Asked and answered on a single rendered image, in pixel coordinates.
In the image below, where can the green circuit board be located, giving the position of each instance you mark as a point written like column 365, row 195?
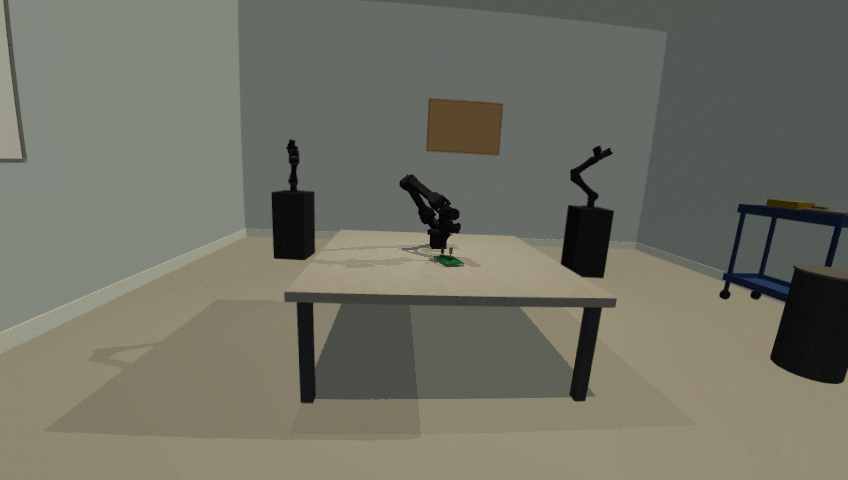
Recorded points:
column 448, row 259

